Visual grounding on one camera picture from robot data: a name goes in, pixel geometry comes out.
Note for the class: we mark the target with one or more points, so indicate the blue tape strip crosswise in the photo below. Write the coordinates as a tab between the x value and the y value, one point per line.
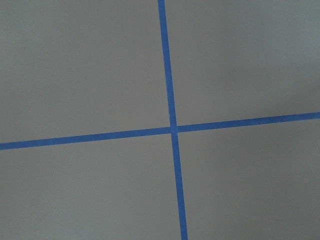
158	131

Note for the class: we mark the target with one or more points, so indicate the blue tape strip lengthwise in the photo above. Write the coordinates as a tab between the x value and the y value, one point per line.
172	120

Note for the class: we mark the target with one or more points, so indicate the brown paper table cover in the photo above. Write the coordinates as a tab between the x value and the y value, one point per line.
83	67

